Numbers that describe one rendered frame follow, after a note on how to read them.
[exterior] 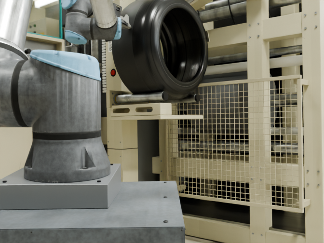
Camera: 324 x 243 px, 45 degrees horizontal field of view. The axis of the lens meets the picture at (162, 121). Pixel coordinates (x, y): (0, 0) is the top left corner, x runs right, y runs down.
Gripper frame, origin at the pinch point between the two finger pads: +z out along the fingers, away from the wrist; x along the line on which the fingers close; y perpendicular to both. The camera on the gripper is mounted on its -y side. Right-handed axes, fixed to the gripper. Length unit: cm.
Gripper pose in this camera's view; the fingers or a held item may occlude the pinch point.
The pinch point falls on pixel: (128, 28)
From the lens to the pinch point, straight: 196.9
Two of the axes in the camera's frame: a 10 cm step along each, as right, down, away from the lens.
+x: -7.7, 0.1, 6.4
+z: 6.4, 1.1, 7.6
